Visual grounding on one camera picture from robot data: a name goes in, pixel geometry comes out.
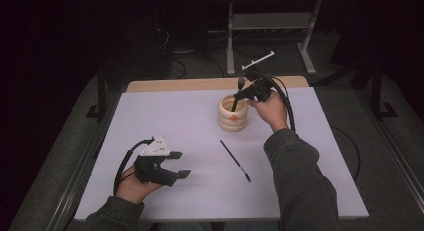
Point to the black metal stand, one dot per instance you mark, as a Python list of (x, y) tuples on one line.
[(376, 91), (101, 91)]

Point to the wide black makeup brush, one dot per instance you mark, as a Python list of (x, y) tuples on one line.
[(241, 82)]

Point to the aluminium frame rail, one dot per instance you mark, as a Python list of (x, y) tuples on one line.
[(393, 151), (83, 167)]

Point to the person's left hand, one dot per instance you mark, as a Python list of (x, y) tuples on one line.
[(131, 187)]

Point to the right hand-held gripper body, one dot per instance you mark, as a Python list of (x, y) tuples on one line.
[(261, 89)]

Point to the thin black makeup brush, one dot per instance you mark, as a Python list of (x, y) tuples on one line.
[(234, 160)]

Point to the person's right hand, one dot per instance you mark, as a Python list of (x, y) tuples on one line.
[(273, 112)]

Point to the white table board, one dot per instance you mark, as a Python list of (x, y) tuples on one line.
[(200, 197)]

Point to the cream ringed brush holder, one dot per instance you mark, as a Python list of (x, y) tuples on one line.
[(233, 123)]

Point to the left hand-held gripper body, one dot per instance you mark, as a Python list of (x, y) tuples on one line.
[(151, 169)]

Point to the wooden table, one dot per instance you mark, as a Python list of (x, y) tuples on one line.
[(183, 84)]

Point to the white metal desk frame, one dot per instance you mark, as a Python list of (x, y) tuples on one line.
[(270, 21)]

